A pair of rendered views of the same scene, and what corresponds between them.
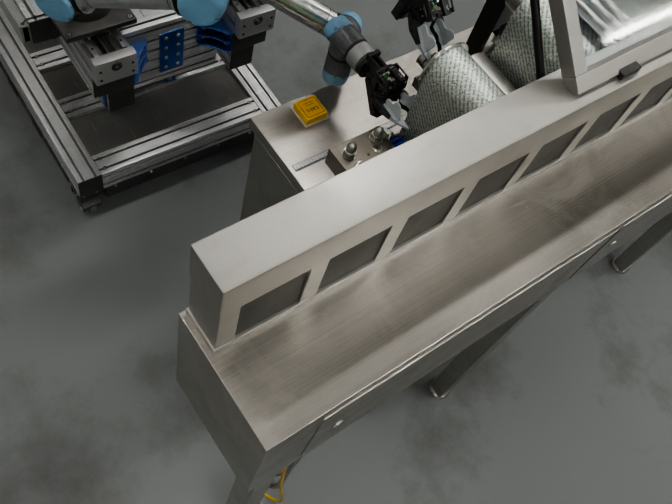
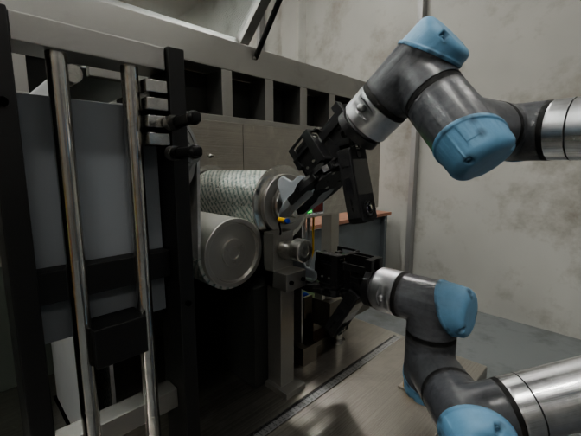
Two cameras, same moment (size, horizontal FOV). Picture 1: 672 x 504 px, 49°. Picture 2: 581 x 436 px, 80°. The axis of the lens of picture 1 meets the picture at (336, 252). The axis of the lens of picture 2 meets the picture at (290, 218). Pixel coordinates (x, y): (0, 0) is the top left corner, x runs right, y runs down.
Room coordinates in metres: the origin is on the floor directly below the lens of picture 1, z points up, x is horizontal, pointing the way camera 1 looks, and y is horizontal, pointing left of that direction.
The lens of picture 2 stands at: (2.01, 0.06, 1.32)
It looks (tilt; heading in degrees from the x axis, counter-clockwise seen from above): 9 degrees down; 190
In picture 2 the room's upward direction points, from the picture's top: straight up
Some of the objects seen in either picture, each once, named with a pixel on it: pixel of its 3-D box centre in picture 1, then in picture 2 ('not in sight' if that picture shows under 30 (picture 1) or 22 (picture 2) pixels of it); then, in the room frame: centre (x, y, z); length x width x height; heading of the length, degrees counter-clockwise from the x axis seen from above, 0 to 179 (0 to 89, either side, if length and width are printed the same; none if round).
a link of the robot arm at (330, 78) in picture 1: (339, 60); (432, 368); (1.48, 0.19, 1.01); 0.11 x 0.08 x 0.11; 8
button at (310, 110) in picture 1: (310, 109); not in sight; (1.36, 0.22, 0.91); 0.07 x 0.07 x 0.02; 55
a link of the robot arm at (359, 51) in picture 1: (363, 58); (386, 291); (1.42, 0.13, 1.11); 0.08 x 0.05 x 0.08; 145
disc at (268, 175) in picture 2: (443, 66); (282, 203); (1.35, -0.07, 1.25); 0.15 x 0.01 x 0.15; 145
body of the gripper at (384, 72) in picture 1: (381, 78); (348, 275); (1.37, 0.06, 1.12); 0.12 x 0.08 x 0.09; 55
